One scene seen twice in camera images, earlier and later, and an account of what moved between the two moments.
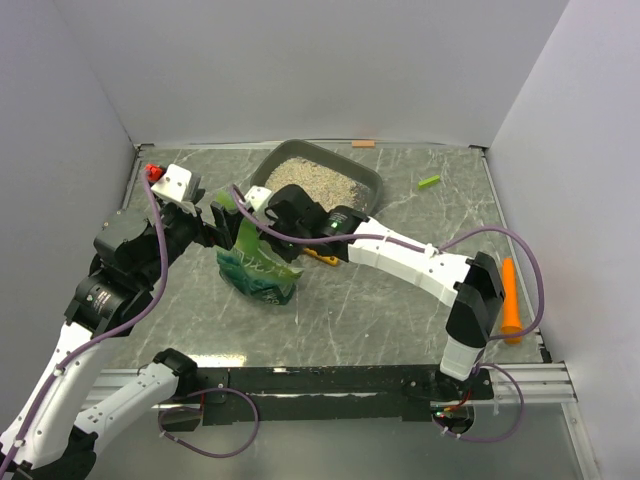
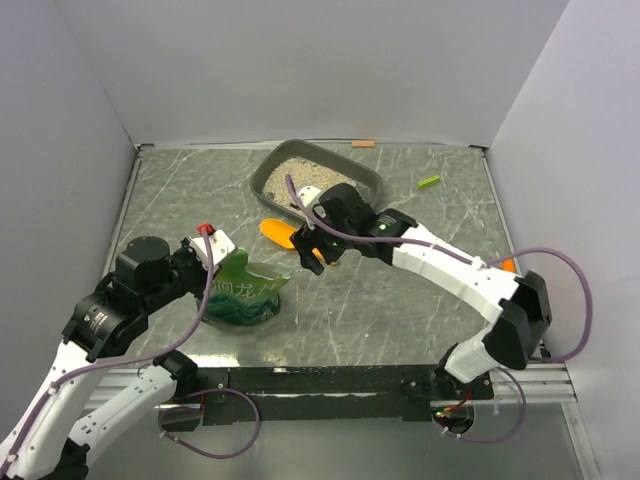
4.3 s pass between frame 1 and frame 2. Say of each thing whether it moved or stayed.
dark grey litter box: stayed
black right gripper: moved
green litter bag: moved
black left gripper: moved
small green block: stayed
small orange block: stayed
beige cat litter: stayed
